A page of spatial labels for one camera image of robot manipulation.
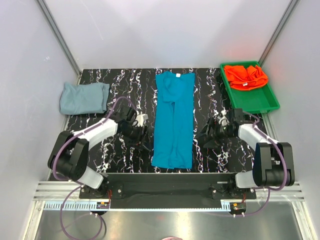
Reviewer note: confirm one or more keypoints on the orange t shirt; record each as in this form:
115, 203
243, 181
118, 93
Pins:
245, 78

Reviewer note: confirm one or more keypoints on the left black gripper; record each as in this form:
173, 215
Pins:
137, 140

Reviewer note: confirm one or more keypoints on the aluminium rail frame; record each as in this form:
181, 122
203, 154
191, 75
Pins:
172, 212

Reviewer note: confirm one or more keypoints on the left black connector box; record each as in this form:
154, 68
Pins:
103, 205

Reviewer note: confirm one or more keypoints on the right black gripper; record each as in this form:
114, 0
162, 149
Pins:
211, 144

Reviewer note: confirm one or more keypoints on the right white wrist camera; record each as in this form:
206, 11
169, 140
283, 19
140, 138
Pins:
222, 118

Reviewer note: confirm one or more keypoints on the right black connector box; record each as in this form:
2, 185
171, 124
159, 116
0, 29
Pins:
238, 208

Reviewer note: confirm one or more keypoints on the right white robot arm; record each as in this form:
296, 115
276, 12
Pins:
273, 166

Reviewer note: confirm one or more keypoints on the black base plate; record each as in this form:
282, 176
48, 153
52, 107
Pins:
166, 191

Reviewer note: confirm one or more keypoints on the teal blue t shirt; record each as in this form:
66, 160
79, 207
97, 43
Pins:
174, 121

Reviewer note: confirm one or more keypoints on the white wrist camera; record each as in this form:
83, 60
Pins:
222, 118
140, 120

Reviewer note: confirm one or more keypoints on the folded grey-blue t shirt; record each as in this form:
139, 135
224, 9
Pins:
84, 98

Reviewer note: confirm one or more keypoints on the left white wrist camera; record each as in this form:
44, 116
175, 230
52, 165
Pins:
140, 120

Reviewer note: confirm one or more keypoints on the black marble pattern mat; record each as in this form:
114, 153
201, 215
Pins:
138, 85

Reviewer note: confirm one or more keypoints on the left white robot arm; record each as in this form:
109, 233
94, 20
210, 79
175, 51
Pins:
70, 154

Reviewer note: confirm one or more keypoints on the black connector box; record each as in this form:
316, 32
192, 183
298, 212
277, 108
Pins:
103, 205
238, 208

